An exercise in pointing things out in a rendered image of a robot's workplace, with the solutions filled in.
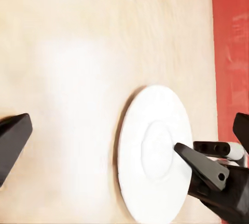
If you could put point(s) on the saucer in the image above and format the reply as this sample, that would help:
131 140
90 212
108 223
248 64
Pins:
153 178

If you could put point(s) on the countertop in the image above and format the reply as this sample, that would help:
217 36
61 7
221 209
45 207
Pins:
192 35
75 66

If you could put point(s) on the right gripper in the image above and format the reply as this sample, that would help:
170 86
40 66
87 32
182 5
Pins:
223 188

